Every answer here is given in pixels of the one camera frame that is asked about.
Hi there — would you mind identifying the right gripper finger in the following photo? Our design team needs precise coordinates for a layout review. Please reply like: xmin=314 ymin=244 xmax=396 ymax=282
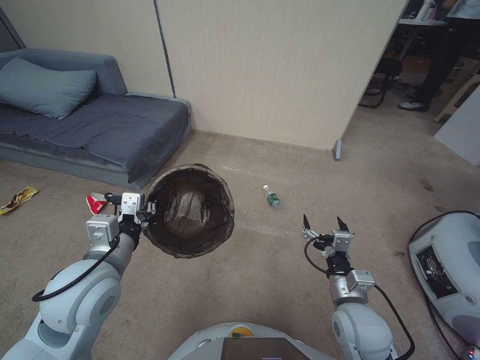
xmin=299 ymin=213 xmax=322 ymax=243
xmin=335 ymin=215 xmax=356 ymax=241

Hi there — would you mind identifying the trash bin with dark bag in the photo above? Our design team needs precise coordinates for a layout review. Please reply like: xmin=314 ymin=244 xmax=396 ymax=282
xmin=142 ymin=163 xmax=236 ymax=260

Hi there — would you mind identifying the red and white wrapper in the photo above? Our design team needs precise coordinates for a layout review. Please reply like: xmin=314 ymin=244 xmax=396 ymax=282
xmin=86 ymin=191 xmax=110 ymax=215

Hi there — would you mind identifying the clear plastic bottle green label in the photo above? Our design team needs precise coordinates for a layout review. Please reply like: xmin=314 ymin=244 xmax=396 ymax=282
xmin=262 ymin=184 xmax=282 ymax=211

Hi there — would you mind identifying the dark grey blanket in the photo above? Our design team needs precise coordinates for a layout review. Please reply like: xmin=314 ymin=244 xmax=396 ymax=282
xmin=0 ymin=93 xmax=189 ymax=174

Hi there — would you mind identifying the grey-blue sofa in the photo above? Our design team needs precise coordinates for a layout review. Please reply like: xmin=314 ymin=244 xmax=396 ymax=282
xmin=0 ymin=47 xmax=193 ymax=191

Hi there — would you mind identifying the white machine with open panel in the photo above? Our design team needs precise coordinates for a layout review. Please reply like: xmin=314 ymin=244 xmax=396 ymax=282
xmin=407 ymin=212 xmax=480 ymax=357

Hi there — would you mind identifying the yellow and brown snack wrapper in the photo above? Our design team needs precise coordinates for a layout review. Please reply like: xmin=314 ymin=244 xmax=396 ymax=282
xmin=0 ymin=186 xmax=40 ymax=216

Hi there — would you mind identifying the white robot front shell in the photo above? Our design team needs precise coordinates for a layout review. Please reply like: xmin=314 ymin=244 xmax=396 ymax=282
xmin=167 ymin=321 xmax=343 ymax=360

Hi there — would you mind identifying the white flat board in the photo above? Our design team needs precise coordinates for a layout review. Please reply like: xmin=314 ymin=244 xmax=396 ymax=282
xmin=433 ymin=93 xmax=480 ymax=167

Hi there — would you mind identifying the black office chair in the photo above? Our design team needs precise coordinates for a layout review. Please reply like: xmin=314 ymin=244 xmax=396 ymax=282
xmin=359 ymin=56 xmax=404 ymax=110

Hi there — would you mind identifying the grey-blue pillow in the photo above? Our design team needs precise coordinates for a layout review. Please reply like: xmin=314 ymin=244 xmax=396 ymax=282
xmin=0 ymin=56 xmax=98 ymax=121

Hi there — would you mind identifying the beige plastic stool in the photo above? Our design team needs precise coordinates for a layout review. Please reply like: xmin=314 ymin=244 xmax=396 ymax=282
xmin=433 ymin=73 xmax=480 ymax=123

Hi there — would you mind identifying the person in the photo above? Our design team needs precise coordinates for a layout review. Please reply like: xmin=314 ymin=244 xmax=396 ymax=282
xmin=397 ymin=0 xmax=480 ymax=113

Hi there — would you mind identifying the white desk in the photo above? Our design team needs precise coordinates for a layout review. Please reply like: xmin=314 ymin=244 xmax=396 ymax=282
xmin=397 ymin=16 xmax=450 ymax=28

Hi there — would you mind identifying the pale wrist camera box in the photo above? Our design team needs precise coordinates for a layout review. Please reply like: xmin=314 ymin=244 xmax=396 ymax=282
xmin=331 ymin=229 xmax=354 ymax=252
xmin=119 ymin=191 xmax=146 ymax=218

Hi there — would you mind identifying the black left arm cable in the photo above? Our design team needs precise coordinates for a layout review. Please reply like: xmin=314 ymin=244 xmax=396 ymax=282
xmin=31 ymin=233 xmax=122 ymax=303

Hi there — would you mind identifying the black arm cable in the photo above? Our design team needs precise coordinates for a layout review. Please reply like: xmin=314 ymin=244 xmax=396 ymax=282
xmin=31 ymin=233 xmax=122 ymax=303
xmin=304 ymin=235 xmax=416 ymax=360

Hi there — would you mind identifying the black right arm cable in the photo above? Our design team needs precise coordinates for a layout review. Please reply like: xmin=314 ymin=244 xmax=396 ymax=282
xmin=304 ymin=235 xmax=416 ymax=360

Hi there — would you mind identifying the black floor cable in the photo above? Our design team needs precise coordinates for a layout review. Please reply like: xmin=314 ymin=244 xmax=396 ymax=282
xmin=408 ymin=209 xmax=480 ymax=360

